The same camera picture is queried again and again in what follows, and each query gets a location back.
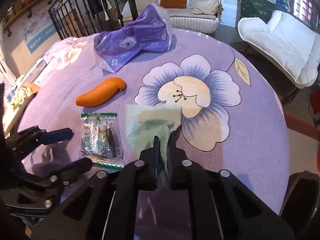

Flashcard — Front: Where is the light green tissue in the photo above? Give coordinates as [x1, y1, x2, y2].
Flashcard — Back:
[125, 103, 182, 184]

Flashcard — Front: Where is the black trash bin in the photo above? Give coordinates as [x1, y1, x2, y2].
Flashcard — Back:
[279, 171, 319, 239]

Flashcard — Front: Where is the clear green-edged wrapper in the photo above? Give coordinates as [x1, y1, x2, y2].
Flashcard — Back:
[79, 112, 124, 171]

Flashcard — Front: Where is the orange snack packet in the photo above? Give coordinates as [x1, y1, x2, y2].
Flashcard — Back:
[75, 77, 127, 107]

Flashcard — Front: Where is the purple floral bed sheet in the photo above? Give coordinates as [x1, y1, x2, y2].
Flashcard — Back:
[18, 29, 289, 212]

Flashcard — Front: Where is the red stool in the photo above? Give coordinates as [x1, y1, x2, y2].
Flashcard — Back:
[310, 90, 320, 126]

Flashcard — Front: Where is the purple plastic bag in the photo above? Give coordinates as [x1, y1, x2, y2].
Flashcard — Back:
[93, 3, 173, 73]

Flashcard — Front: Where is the white cushioned armchair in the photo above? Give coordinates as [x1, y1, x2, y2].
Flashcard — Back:
[237, 10, 319, 89]

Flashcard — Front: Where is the white wicker swing sofa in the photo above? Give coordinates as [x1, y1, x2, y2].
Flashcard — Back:
[135, 0, 223, 34]

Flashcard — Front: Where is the red phone booth cabinet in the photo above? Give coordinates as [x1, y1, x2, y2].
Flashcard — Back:
[290, 0, 319, 33]

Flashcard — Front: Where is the wooden wall shelf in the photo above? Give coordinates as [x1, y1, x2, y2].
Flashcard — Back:
[3, 0, 53, 37]

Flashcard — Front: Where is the black iron bed frame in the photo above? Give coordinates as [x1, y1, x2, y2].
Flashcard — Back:
[48, 0, 129, 40]

